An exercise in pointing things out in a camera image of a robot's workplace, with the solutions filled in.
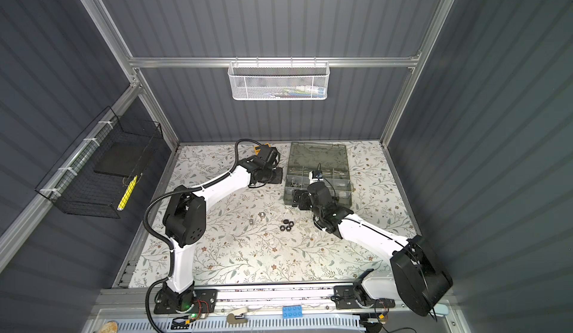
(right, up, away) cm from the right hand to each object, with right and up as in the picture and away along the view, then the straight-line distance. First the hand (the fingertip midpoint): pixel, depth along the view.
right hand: (305, 193), depth 86 cm
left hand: (-10, +6, +9) cm, 15 cm away
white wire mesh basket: (-12, +58, +38) cm, 71 cm away
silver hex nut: (-18, -10, +8) cm, 22 cm away
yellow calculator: (-24, +19, +30) cm, 43 cm away
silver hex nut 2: (-22, -12, +5) cm, 26 cm away
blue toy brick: (-5, -36, -15) cm, 39 cm away
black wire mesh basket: (-69, +8, -14) cm, 71 cm away
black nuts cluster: (-7, -15, +5) cm, 17 cm away
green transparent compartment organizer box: (+16, +14, +29) cm, 36 cm away
